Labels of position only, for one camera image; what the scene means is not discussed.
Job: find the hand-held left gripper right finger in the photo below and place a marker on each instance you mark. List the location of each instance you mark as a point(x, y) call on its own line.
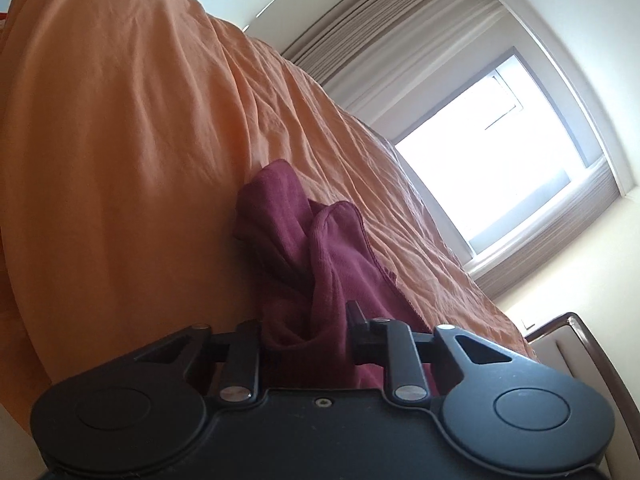
point(363, 343)

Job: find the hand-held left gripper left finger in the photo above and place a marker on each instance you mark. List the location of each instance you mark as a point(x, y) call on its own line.
point(247, 352)

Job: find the maroon small cloth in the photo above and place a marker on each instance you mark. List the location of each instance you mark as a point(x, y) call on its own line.
point(330, 265)

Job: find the grey framed window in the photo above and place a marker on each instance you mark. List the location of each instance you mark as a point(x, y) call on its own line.
point(480, 160)

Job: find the orange bed cover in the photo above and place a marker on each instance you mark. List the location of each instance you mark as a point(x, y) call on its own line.
point(130, 160)

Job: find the brown framed padded headboard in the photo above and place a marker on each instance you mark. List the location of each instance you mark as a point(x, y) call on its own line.
point(595, 360)

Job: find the white wall socket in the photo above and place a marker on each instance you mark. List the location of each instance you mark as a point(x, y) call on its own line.
point(527, 323)

